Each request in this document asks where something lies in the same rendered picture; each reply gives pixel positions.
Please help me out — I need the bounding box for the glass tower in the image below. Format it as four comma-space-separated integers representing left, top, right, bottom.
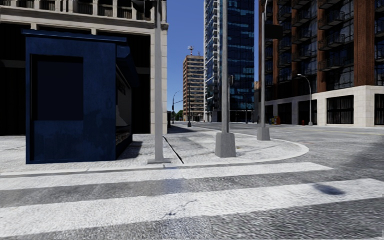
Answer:
203, 0, 256, 123

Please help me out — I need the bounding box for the blue booth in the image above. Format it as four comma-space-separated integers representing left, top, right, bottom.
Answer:
21, 28, 140, 165

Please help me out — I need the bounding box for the brown brick building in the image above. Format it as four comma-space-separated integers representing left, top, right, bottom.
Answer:
182, 45, 205, 122

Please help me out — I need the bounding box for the grey street lamp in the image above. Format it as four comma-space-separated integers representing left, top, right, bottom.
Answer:
296, 73, 314, 127

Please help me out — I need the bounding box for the pale concrete building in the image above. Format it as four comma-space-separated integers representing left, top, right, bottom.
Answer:
0, 0, 169, 136

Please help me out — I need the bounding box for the grey pole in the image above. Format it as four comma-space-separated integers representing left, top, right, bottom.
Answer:
214, 0, 237, 159

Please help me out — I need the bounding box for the red brick building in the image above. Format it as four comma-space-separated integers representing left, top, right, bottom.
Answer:
258, 0, 384, 128

